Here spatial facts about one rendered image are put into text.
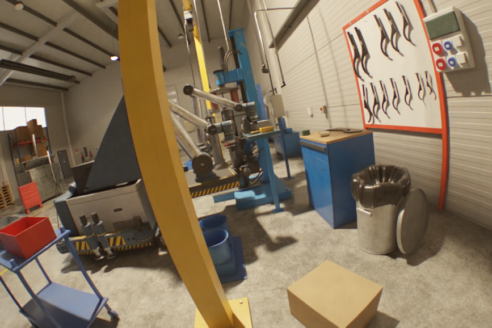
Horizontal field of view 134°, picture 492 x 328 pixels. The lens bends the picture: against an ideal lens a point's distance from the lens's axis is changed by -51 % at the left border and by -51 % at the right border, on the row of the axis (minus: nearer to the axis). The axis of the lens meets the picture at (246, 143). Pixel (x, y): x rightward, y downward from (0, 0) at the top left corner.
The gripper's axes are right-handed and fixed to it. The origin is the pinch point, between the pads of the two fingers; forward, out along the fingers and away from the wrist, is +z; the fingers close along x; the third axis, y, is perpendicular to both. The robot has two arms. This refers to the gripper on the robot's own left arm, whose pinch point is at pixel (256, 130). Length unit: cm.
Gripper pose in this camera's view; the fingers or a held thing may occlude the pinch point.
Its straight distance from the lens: 290.0
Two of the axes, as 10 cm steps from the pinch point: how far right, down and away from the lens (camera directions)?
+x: 1.0, 1.1, -9.9
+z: 1.9, 9.7, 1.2
